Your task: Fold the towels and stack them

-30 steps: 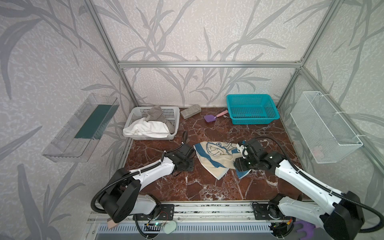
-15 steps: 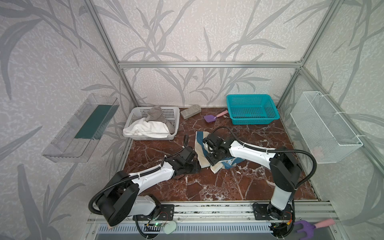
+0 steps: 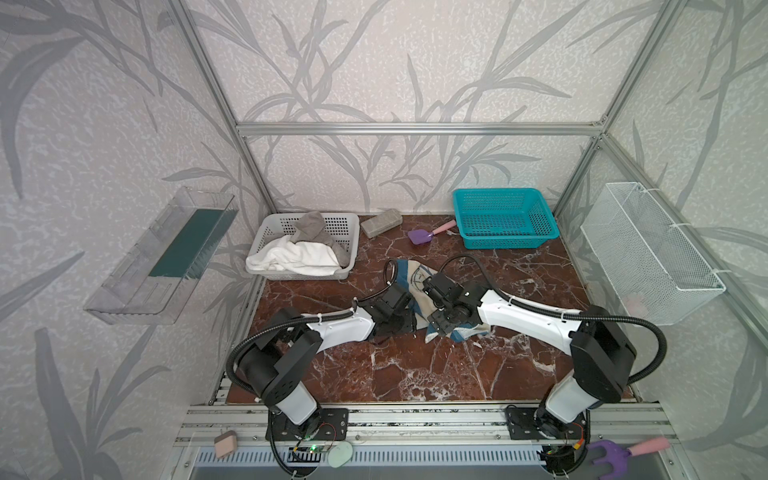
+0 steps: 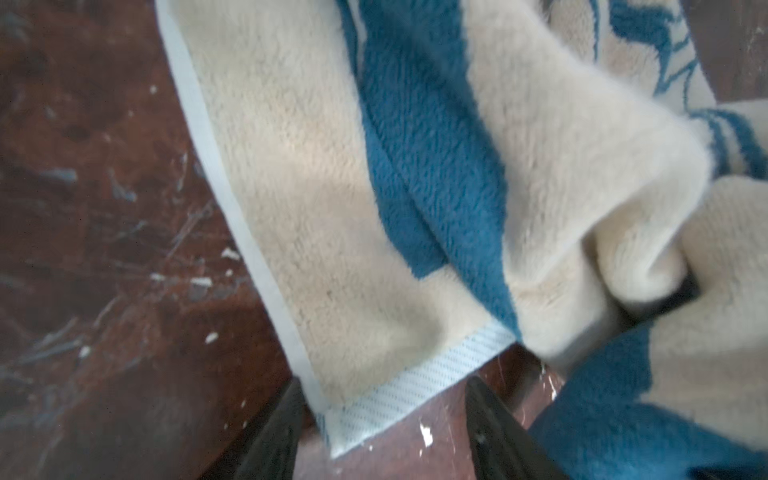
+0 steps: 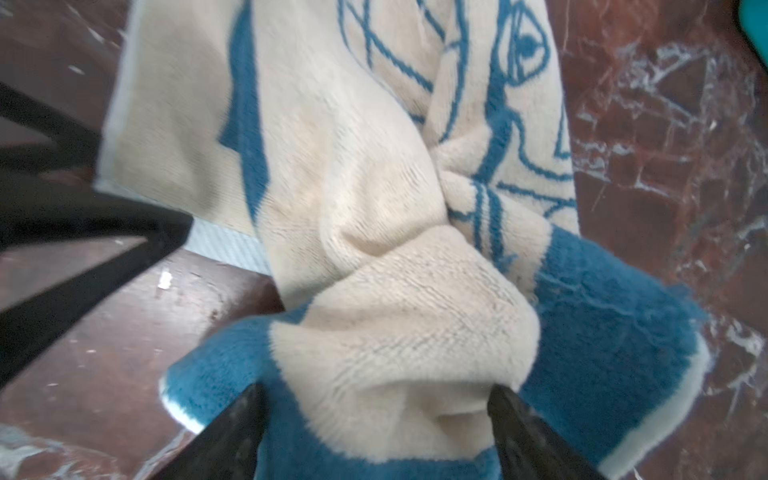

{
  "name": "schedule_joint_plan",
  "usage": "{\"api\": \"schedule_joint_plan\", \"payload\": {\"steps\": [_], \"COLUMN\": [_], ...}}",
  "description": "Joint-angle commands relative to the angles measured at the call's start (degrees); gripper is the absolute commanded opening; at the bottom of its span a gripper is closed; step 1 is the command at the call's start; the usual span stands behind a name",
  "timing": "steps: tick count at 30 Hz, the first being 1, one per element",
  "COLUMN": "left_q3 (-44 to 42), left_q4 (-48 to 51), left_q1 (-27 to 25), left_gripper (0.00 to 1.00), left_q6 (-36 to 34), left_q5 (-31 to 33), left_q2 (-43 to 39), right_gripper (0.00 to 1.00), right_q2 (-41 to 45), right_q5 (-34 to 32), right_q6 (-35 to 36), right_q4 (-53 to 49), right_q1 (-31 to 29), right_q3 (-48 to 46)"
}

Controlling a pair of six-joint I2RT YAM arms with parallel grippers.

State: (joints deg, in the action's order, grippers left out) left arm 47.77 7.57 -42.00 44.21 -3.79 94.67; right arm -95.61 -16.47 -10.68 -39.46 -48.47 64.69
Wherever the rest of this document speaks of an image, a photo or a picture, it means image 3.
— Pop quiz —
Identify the teal plastic basket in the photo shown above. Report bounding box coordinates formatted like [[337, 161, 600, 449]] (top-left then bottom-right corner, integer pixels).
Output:
[[452, 188, 560, 250]]

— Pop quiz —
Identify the aluminium front rail frame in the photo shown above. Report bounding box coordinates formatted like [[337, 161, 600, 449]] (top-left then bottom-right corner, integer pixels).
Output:
[[162, 401, 698, 479]]

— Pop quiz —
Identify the grey sponge block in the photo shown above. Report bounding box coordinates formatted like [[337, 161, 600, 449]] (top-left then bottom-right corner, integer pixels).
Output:
[[360, 209, 403, 239]]

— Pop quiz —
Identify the purple pink toy fork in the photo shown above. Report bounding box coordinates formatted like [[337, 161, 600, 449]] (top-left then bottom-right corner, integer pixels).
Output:
[[586, 436, 671, 480]]

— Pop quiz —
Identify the grey towel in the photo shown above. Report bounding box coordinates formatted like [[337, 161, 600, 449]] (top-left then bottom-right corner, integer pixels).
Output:
[[291, 211, 351, 268]]

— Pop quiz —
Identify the small green circuit board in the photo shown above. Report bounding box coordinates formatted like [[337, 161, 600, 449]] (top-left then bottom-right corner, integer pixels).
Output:
[[290, 443, 333, 462]]

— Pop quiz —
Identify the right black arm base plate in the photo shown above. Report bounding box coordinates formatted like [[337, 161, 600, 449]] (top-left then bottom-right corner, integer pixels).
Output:
[[504, 405, 589, 443]]

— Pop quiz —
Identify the blue beige Doraemon towel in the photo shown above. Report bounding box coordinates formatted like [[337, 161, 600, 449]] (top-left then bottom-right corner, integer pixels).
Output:
[[395, 259, 491, 343]]

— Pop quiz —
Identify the white wire mesh basket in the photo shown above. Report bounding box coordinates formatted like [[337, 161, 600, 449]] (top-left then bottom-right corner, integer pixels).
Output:
[[581, 182, 726, 326]]

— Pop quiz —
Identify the clear acrylic wall shelf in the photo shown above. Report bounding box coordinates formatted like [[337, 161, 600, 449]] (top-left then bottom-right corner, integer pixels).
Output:
[[84, 187, 239, 326]]

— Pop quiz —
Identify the purple pink toy spatula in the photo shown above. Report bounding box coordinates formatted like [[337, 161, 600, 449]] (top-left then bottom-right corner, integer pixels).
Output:
[[408, 220, 457, 245]]

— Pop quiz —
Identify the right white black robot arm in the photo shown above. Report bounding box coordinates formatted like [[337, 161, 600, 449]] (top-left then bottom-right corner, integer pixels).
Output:
[[423, 272, 668, 436]]

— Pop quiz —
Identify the white towel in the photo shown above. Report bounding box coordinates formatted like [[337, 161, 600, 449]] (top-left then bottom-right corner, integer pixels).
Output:
[[245, 236, 342, 277]]

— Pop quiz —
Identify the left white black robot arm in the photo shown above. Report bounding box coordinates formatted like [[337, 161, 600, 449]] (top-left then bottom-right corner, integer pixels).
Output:
[[225, 284, 416, 426]]

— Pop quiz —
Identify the brown square block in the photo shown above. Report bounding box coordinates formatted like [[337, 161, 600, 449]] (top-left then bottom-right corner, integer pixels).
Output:
[[213, 430, 238, 459]]

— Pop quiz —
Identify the pale green oval disc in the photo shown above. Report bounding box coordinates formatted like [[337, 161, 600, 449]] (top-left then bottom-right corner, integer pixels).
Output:
[[326, 441, 354, 468]]

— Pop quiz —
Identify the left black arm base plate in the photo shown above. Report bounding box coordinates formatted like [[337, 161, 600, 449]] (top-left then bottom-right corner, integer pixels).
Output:
[[265, 408, 350, 442]]

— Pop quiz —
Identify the white perforated plastic basket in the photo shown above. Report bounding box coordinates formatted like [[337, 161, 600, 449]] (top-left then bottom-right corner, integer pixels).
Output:
[[245, 211, 360, 281]]

